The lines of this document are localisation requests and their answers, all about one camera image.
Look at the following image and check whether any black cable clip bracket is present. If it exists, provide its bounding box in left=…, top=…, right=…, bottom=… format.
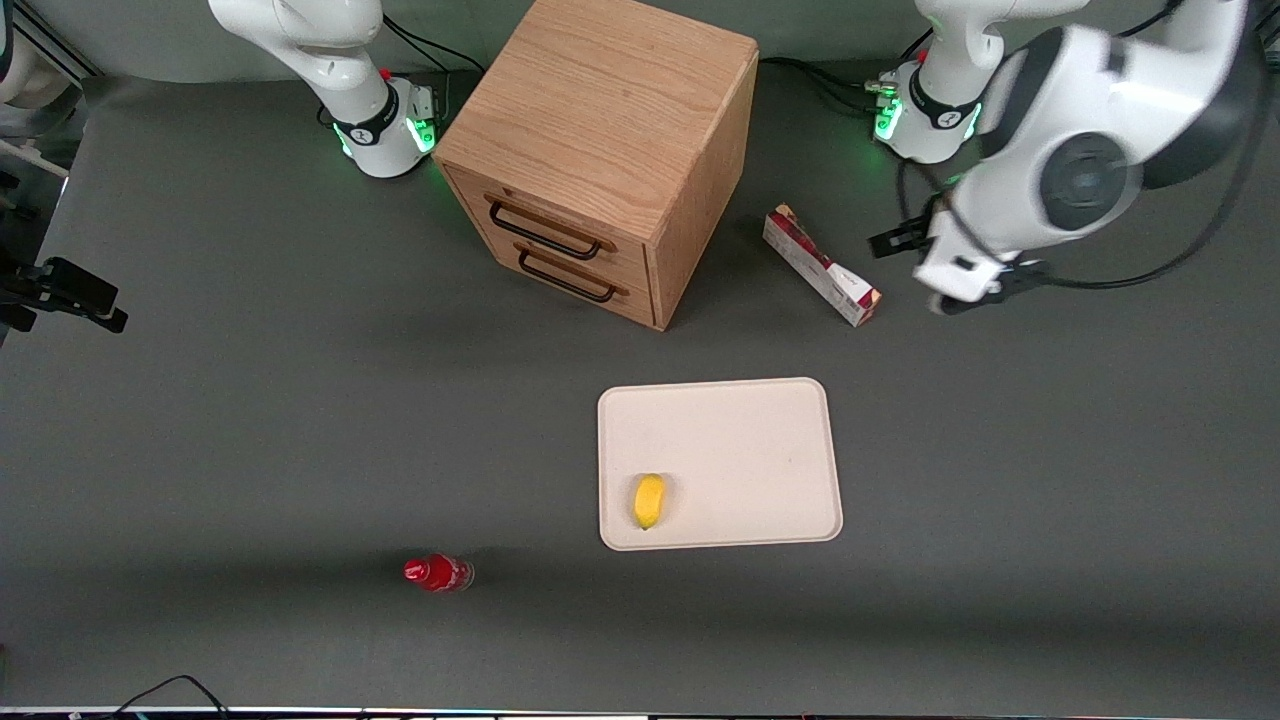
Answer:
left=867, top=220, right=931, bottom=259

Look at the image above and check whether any wooden drawer cabinet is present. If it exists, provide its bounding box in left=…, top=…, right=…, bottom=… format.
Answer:
left=432, top=0, right=760, bottom=332

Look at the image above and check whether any beige plastic tray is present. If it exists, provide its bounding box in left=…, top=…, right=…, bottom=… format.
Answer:
left=597, top=377, right=844, bottom=553

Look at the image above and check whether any short black drawer handle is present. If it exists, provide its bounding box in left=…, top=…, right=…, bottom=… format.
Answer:
left=515, top=246, right=632, bottom=305

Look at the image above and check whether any red plastic bottle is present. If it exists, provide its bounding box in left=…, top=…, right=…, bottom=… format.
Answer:
left=403, top=554, right=476, bottom=594

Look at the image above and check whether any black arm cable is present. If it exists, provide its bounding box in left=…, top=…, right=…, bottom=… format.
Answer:
left=897, top=0, right=1276, bottom=292

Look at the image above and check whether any wooden drawer with short handle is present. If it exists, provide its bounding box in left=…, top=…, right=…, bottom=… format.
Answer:
left=480, top=228, right=657, bottom=330

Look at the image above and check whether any long black drawer handle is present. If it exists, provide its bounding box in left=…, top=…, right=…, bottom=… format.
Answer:
left=487, top=195, right=617, bottom=262

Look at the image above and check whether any black clamp mount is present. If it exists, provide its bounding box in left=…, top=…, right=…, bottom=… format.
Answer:
left=0, top=256, right=130, bottom=335

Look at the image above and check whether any red cookie box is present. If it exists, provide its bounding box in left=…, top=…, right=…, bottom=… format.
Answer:
left=763, top=204, right=883, bottom=329

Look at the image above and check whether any black left base cable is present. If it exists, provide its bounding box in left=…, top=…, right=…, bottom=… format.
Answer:
left=757, top=56, right=885, bottom=114

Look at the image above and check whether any black base cable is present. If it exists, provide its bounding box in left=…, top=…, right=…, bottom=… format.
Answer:
left=382, top=14, right=488, bottom=77
left=757, top=56, right=885, bottom=114

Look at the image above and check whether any dark grey wrist camera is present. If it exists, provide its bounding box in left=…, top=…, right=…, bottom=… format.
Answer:
left=934, top=258, right=1053, bottom=317

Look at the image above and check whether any black right base cable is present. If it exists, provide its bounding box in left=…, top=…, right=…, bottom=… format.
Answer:
left=382, top=14, right=488, bottom=77

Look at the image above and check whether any thin black looped cable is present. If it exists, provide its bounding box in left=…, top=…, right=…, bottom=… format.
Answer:
left=108, top=674, right=233, bottom=717

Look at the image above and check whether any wooden drawer with long handle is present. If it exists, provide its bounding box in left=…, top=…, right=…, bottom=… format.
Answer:
left=446, top=165, right=655, bottom=276

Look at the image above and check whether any yellow lemon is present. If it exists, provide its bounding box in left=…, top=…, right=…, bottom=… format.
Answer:
left=633, top=473, right=668, bottom=532

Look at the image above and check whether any white grey equipment frame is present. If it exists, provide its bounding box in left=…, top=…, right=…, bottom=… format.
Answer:
left=0, top=0, right=103, bottom=151

